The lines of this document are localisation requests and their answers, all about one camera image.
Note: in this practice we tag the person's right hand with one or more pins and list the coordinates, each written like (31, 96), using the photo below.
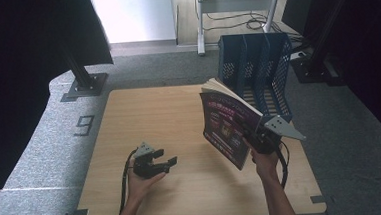
(267, 164)

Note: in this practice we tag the white power strip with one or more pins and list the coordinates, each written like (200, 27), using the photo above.
(297, 55)

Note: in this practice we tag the purple magazine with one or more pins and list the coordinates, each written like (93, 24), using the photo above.
(224, 125)

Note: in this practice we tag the black metal stand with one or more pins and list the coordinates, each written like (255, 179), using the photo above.
(309, 68)

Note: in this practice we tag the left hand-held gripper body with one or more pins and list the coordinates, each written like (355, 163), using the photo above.
(147, 170)

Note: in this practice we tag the black curtain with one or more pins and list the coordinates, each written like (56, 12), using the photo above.
(16, 81)

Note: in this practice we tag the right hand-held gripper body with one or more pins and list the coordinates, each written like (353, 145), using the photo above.
(267, 143)

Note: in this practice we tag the blue plastic file rack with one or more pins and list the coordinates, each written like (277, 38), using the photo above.
(270, 82)

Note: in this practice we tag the dark curtain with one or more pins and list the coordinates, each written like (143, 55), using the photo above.
(376, 59)

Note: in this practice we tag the white metal desk frame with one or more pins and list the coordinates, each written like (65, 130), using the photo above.
(235, 4)

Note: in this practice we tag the black metal post with base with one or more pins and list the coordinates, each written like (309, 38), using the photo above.
(85, 84)

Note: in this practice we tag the person's left hand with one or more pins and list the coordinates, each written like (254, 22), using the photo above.
(140, 187)

